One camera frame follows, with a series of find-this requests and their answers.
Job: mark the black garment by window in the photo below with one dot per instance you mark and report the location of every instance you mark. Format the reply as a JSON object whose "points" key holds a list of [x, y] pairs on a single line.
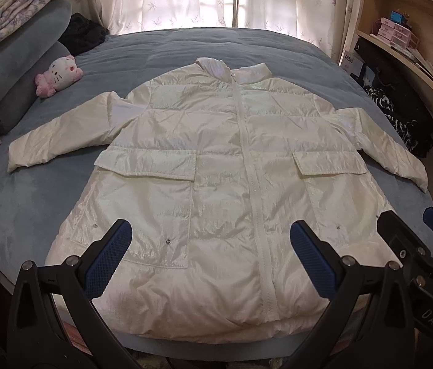
{"points": [[82, 35]]}

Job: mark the grey-blue pillow stack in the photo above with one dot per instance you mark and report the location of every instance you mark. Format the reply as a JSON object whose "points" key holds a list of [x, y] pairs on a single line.
{"points": [[27, 52]]}

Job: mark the white floral curtain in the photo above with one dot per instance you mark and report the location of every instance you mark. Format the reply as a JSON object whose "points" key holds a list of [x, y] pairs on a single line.
{"points": [[328, 24]]}

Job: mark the white puffer jacket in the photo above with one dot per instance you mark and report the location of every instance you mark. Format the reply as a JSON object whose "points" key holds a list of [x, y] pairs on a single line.
{"points": [[212, 166]]}

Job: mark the white cardboard box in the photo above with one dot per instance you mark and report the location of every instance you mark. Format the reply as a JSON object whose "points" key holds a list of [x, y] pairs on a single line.
{"points": [[354, 66]]}

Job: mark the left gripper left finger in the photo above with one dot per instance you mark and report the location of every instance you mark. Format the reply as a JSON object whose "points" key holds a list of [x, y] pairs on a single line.
{"points": [[36, 337]]}

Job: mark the pink white cat plush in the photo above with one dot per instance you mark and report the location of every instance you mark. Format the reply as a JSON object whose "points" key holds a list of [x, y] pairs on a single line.
{"points": [[61, 74]]}

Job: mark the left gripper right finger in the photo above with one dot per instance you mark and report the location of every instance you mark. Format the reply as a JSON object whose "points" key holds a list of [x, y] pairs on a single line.
{"points": [[368, 321]]}

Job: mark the pink box stack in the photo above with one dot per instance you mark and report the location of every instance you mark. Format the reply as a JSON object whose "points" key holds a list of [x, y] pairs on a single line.
{"points": [[394, 33]]}

